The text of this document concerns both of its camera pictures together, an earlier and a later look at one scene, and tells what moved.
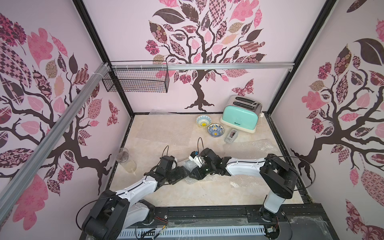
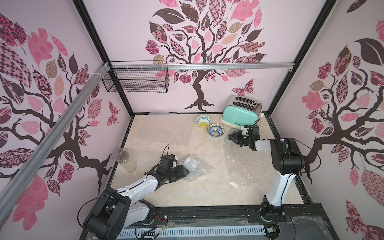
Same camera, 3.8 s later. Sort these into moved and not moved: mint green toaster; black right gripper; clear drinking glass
Moved: black right gripper
Not moved: mint green toaster; clear drinking glass
